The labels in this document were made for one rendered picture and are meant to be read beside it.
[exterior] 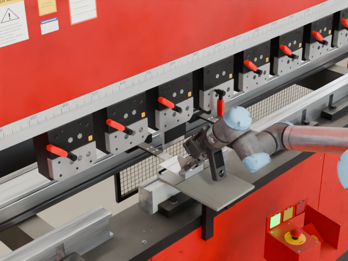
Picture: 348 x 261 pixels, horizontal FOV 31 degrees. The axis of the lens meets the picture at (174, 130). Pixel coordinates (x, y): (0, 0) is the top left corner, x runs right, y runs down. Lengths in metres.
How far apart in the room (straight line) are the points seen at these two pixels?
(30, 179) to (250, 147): 0.77
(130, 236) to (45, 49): 0.72
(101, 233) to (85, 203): 1.75
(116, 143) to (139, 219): 0.35
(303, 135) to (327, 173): 0.91
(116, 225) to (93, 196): 1.71
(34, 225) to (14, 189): 0.14
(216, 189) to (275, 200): 0.50
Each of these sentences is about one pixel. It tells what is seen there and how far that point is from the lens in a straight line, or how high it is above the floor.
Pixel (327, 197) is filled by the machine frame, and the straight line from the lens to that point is 2.84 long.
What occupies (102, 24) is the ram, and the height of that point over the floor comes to 1.58.
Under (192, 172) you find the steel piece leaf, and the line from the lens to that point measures 2.07.
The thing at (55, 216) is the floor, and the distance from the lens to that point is 3.66.
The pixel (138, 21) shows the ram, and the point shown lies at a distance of 1.77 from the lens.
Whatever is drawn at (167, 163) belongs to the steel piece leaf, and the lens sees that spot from 2.14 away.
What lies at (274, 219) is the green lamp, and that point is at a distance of 2.20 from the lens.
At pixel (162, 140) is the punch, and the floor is 1.11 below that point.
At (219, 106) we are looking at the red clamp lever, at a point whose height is 1.19.
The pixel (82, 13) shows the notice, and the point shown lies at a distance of 1.64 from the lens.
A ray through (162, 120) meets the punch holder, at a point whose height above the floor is 1.22.
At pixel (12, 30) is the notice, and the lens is 1.54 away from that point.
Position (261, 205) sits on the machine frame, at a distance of 2.39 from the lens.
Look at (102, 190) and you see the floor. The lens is 3.83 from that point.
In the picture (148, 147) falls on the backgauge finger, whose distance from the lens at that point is 2.23.
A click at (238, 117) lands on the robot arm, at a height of 1.29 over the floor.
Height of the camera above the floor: 2.13
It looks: 29 degrees down
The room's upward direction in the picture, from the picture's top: 1 degrees counter-clockwise
